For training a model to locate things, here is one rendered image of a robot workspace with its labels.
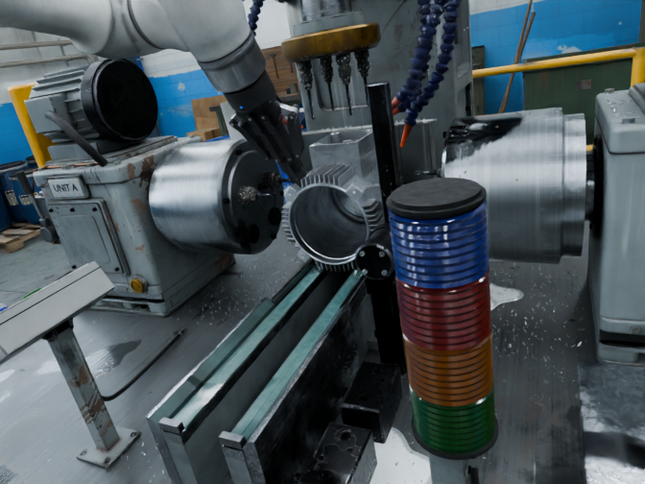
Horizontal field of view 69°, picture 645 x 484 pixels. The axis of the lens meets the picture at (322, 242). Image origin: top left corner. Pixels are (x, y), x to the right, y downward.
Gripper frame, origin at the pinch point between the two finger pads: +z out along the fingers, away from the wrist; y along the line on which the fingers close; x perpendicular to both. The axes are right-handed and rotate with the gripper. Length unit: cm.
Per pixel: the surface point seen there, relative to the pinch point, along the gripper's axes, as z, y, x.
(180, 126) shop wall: 301, 476, -415
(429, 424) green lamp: -19, -35, 45
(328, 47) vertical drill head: -15.2, -9.0, -12.6
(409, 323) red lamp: -26, -34, 41
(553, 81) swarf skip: 239, -43, -332
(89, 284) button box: -12.6, 16.5, 32.9
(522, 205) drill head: 2.8, -38.7, 6.9
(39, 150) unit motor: -6, 71, -6
